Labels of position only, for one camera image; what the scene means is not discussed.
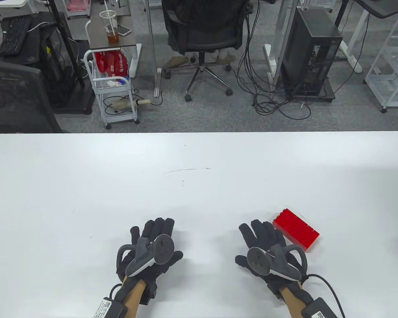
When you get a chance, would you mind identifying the plastic iced tea cup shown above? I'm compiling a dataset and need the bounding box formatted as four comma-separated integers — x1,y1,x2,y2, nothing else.
99,0,120,45

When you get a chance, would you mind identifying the black left wrist sensor box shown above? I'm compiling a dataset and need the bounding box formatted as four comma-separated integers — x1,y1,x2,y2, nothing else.
91,296,128,318

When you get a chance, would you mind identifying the black mesh office chair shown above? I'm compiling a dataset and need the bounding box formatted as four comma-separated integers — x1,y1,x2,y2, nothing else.
0,61,64,133

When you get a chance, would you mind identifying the person's left forearm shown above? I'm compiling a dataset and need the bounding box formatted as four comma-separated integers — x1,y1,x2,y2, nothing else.
121,277,146,318

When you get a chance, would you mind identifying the black right wrist sensor box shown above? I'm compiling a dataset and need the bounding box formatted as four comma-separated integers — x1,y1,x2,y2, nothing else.
301,297,344,318

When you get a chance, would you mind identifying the black desktop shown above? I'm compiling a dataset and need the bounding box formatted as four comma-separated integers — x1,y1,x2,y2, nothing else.
353,0,398,19

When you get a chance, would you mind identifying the stack of red toy bricks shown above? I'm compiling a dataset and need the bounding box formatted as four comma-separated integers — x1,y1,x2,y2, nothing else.
273,208,320,253

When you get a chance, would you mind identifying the black swivel office chair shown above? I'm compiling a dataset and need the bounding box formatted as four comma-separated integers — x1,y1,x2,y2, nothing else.
161,0,252,102

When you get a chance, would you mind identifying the black computer tower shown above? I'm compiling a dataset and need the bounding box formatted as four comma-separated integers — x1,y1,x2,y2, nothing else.
280,7,344,100

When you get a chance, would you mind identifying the grey hand controller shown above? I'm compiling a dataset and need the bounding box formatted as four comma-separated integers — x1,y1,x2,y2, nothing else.
246,244,308,282
116,234,175,277

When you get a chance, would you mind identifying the white angled desk leg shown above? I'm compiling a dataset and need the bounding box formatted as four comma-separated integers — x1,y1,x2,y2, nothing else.
338,0,372,74

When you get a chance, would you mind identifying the black wrist sensor box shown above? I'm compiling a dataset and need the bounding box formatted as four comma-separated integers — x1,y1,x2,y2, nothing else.
301,297,344,318
91,296,128,318

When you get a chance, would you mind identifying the red snack bag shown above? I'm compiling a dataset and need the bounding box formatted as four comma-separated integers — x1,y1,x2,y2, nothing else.
95,51,130,80

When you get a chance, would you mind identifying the white rolling cart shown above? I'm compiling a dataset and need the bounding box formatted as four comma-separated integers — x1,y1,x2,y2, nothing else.
84,49,141,130

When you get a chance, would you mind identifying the person's left hand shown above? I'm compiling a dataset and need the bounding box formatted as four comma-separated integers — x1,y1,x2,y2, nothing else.
117,218,183,305

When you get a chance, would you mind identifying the black tower base tray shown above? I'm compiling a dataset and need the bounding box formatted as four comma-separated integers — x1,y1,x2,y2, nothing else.
285,79,336,102

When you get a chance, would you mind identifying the black keyboard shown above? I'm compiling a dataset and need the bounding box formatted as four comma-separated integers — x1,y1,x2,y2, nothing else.
0,16,33,57

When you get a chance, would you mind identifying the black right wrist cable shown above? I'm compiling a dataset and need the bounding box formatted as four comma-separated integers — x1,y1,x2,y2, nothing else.
305,273,347,318

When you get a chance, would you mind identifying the black pole stand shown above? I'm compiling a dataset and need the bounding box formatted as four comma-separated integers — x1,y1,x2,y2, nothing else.
47,0,94,115

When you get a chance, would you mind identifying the person's right forearm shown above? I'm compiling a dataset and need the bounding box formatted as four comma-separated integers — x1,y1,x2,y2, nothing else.
280,282,319,318

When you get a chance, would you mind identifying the grey left hand controller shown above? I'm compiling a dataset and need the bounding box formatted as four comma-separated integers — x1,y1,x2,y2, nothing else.
116,234,175,277

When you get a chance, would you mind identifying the grey right hand controller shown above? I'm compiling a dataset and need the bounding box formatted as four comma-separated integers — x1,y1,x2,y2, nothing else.
246,244,308,282

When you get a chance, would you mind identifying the aluminium frame post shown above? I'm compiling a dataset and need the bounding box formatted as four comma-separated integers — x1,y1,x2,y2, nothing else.
147,0,164,98

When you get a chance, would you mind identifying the person's right hand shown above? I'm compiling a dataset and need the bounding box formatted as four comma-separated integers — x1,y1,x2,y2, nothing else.
235,220,314,305

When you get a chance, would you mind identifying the white wire rack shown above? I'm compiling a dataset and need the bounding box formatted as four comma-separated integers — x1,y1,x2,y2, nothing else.
364,13,398,114

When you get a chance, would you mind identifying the bundle of black cables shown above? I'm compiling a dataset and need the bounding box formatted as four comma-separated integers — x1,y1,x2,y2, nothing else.
236,0,312,121

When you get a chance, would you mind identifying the brown side table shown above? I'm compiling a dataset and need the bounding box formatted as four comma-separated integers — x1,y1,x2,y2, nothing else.
86,0,143,79

